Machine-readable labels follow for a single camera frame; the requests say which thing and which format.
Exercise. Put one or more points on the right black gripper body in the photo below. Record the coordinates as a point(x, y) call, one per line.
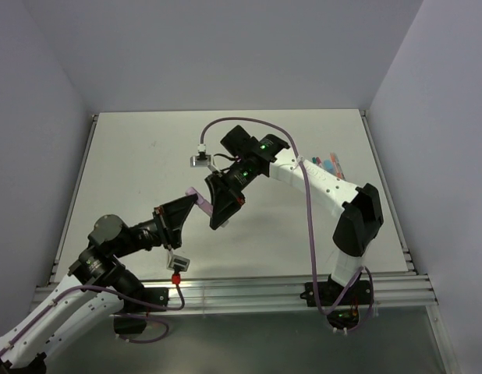
point(238, 176)

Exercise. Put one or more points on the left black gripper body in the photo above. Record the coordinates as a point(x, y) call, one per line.
point(145, 235)

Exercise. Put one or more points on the pink highlighter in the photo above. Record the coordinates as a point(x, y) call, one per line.
point(207, 208)

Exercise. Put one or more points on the light blue highlighter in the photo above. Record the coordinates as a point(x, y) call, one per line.
point(328, 166)

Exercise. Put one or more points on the orange pen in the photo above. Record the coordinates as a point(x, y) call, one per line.
point(332, 159)

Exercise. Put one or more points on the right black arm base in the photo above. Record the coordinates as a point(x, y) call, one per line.
point(359, 293)

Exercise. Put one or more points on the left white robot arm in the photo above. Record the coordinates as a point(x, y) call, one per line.
point(97, 270)

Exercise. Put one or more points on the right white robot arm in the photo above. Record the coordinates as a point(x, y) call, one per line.
point(357, 208)

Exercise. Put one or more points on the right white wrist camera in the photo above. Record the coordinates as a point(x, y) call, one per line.
point(203, 159)

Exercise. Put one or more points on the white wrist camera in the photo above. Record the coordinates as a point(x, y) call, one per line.
point(203, 159)
point(177, 264)

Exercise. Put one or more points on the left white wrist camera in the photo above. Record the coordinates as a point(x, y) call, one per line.
point(177, 264)

